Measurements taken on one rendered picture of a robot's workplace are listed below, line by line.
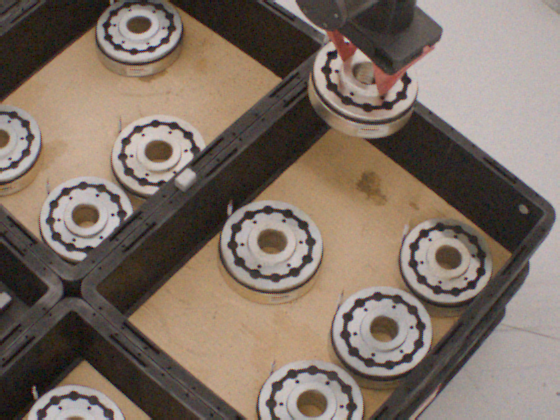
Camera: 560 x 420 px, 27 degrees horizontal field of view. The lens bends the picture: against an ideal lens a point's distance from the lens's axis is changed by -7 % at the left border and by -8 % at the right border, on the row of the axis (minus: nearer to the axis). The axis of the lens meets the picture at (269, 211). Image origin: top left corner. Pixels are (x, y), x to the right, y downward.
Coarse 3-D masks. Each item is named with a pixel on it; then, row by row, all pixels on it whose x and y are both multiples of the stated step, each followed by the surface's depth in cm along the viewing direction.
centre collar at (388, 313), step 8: (376, 312) 121; (384, 312) 121; (392, 312) 121; (368, 320) 120; (392, 320) 121; (400, 320) 120; (360, 328) 120; (368, 328) 120; (400, 328) 120; (360, 336) 120; (368, 336) 119; (400, 336) 119; (368, 344) 119; (376, 344) 119; (384, 344) 119; (392, 344) 119; (400, 344) 119; (384, 352) 119
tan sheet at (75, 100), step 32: (192, 32) 142; (64, 64) 138; (96, 64) 139; (192, 64) 139; (224, 64) 140; (256, 64) 140; (32, 96) 136; (64, 96) 136; (96, 96) 136; (128, 96) 136; (160, 96) 137; (192, 96) 137; (224, 96) 137; (256, 96) 138; (64, 128) 134; (96, 128) 134; (224, 128) 135; (64, 160) 131; (96, 160) 132; (160, 160) 132; (32, 192) 129; (32, 224) 127
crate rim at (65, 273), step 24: (48, 0) 131; (264, 0) 133; (0, 24) 128; (288, 24) 131; (264, 96) 125; (240, 120) 123; (192, 168) 120; (168, 192) 118; (0, 216) 116; (144, 216) 117; (24, 240) 114; (120, 240) 115; (48, 264) 113; (96, 264) 114; (72, 288) 114
